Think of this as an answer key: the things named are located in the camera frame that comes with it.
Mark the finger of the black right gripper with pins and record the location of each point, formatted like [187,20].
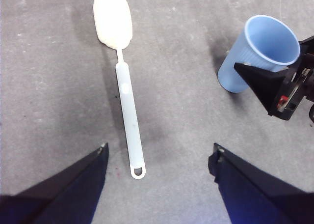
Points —
[263,84]
[307,44]

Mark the blue ribbed plastic cup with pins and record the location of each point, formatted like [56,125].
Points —
[235,57]

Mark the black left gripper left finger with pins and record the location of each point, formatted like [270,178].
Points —
[61,194]

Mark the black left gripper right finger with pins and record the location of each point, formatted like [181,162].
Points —
[257,194]

